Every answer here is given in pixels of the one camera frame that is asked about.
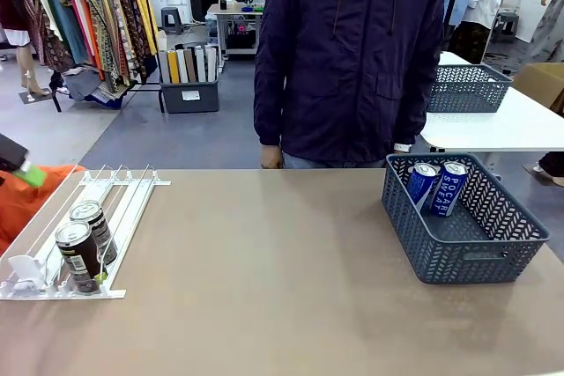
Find dark coffee can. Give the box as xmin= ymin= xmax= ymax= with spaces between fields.
xmin=54 ymin=220 xmax=105 ymax=295
xmin=69 ymin=200 xmax=120 ymax=268

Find blue Pocari Sweat can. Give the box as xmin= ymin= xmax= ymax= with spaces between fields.
xmin=405 ymin=161 xmax=442 ymax=213
xmin=427 ymin=160 xmax=470 ymax=219

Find grey plastic mesh basket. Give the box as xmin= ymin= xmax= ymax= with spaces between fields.
xmin=380 ymin=151 xmax=552 ymax=286
xmin=426 ymin=63 xmax=515 ymax=114

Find person's left forearm navy sleeve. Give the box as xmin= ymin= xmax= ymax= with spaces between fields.
xmin=391 ymin=49 xmax=435 ymax=146

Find person's right forearm navy sleeve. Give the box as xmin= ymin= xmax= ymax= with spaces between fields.
xmin=253 ymin=41 xmax=287 ymax=148

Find white dispenser pusher paddle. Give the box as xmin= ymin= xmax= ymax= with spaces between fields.
xmin=6 ymin=254 xmax=46 ymax=294

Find white can dispenser rack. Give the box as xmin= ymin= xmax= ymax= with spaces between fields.
xmin=0 ymin=164 xmax=173 ymax=302

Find person's right hand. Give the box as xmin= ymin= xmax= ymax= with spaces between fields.
xmin=259 ymin=144 xmax=284 ymax=170

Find orange cloth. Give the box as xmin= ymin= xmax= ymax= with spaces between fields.
xmin=0 ymin=164 xmax=87 ymax=254

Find mannequin legs on stand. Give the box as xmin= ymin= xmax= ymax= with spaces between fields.
xmin=16 ymin=39 xmax=53 ymax=102

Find grey cloth pile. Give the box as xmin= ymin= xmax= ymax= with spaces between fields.
xmin=64 ymin=66 xmax=130 ymax=109

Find orange hanging garment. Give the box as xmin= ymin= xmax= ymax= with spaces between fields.
xmin=81 ymin=0 xmax=106 ymax=81

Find teal hanging garment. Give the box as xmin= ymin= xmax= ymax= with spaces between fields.
xmin=36 ymin=0 xmax=88 ymax=65

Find grey storage bin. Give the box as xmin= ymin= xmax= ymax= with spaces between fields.
xmin=158 ymin=79 xmax=220 ymax=114

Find yellow board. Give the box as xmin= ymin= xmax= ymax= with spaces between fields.
xmin=167 ymin=49 xmax=181 ymax=85

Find brown patterned hanging garment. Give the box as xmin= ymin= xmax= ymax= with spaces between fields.
xmin=105 ymin=0 xmax=147 ymax=83

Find brown board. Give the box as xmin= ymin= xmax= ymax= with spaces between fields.
xmin=183 ymin=48 xmax=197 ymax=84

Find yellow hanging garment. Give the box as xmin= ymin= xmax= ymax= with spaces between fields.
xmin=124 ymin=0 xmax=159 ymax=56

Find white board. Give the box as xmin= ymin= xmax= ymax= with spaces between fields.
xmin=194 ymin=46 xmax=207 ymax=83

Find grey plastic stool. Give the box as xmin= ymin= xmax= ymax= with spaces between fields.
xmin=160 ymin=6 xmax=184 ymax=35

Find background work table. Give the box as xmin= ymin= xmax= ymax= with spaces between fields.
xmin=205 ymin=1 xmax=266 ymax=61

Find person in navy jacket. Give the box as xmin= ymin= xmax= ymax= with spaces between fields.
xmin=253 ymin=0 xmax=447 ymax=170

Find white side table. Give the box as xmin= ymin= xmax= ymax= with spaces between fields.
xmin=419 ymin=50 xmax=564 ymax=155

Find small grey stool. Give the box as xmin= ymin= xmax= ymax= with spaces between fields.
xmin=492 ymin=10 xmax=521 ymax=44

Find bystander foot in shoe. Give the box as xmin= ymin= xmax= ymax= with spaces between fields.
xmin=534 ymin=151 xmax=564 ymax=188

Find cardboard box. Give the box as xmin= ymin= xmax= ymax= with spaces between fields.
xmin=512 ymin=62 xmax=564 ymax=113

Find mannequin in grey dress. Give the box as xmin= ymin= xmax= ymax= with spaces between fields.
xmin=526 ymin=0 xmax=564 ymax=64

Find black clothes rack frame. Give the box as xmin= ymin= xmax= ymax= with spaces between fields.
xmin=50 ymin=78 xmax=167 ymax=114

